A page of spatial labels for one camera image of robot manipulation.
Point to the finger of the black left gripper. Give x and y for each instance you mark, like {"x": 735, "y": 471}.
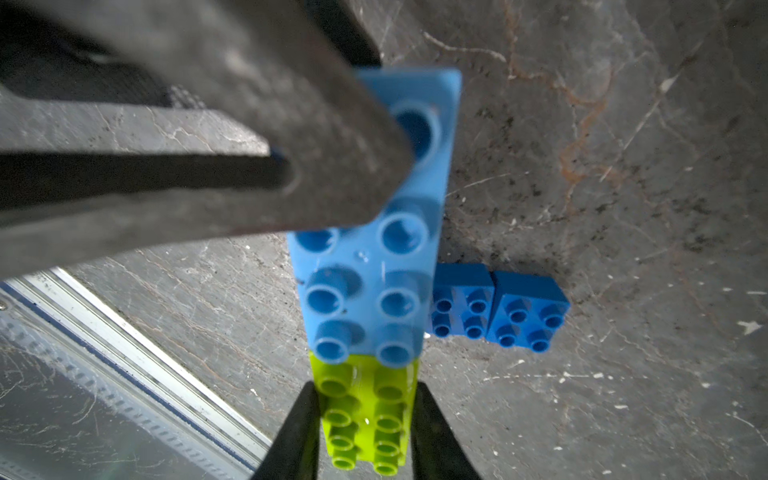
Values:
{"x": 127, "y": 124}

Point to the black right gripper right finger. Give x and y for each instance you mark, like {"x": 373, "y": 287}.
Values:
{"x": 436, "y": 453}

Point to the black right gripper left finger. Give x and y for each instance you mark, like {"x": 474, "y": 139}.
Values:
{"x": 294, "y": 453}

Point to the green lego brick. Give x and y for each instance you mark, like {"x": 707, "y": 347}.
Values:
{"x": 366, "y": 411}

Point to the small blue lego brick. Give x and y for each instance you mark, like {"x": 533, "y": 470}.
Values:
{"x": 461, "y": 301}
{"x": 527, "y": 311}

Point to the metal base rail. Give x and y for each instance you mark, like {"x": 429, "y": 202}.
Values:
{"x": 85, "y": 395}

